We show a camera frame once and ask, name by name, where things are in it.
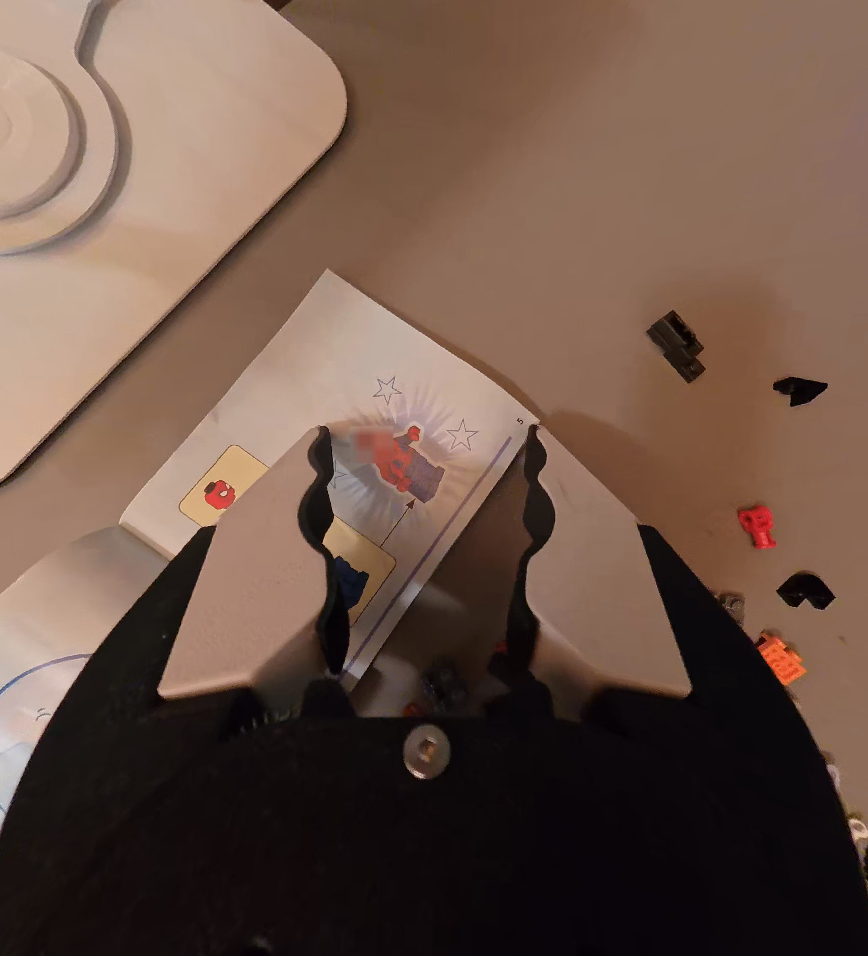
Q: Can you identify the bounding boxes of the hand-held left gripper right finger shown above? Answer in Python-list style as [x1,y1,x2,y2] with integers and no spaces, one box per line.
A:
[505,426,693,722]

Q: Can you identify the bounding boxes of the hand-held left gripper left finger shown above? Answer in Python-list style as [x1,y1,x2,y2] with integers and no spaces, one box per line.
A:
[158,426,350,719]

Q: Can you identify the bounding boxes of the pile of lego pieces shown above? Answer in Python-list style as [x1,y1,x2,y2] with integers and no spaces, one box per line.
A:
[404,590,868,956]

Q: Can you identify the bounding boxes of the lego instruction booklet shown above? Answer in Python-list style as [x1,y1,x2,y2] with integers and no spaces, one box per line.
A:
[0,269,542,854]

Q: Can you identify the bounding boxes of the small red lego part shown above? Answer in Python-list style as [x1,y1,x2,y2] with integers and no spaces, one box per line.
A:
[737,505,779,551]

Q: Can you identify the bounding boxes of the orange lego plate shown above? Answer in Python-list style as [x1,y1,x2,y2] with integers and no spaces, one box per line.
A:
[757,631,809,687]

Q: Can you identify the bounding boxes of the black curved lego brick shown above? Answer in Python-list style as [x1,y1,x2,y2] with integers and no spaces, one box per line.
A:
[775,571,837,612]

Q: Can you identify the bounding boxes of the dark grey lego clip brick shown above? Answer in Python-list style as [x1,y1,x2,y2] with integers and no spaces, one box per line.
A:
[645,309,707,384]

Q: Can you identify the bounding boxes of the small black lego slope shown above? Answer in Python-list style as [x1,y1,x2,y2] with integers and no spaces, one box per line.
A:
[772,376,830,409]

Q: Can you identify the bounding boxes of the white monitor stand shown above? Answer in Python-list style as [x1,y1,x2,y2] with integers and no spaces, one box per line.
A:
[0,0,350,503]

